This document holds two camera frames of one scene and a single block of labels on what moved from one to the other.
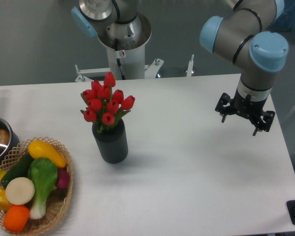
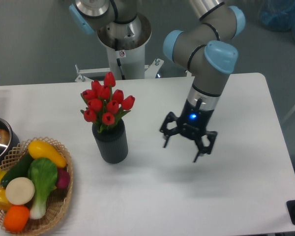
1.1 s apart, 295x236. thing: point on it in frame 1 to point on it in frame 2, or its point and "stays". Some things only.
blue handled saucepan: x=4 y=140 stays
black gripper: x=241 y=105 to x=193 y=122
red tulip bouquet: x=105 y=104 stays
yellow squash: x=38 y=149 stays
